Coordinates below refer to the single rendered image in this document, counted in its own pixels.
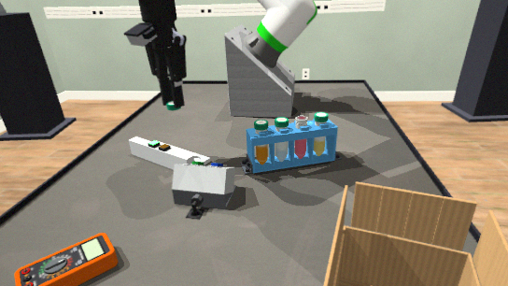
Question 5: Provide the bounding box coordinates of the green screw cap with white top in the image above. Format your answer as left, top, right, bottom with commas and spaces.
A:
254, 120, 268, 130
275, 117, 289, 128

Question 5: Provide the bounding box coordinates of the dark green screw cap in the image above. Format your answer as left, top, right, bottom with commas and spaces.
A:
314, 112, 329, 122

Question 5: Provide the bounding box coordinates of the green screw cap with white label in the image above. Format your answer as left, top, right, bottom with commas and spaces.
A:
166, 101, 181, 110

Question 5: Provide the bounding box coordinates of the orange multimeter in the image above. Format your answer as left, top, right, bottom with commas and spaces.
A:
15, 233, 118, 286

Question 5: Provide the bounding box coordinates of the blue tube rack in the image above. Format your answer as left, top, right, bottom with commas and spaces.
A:
247, 119, 338, 173

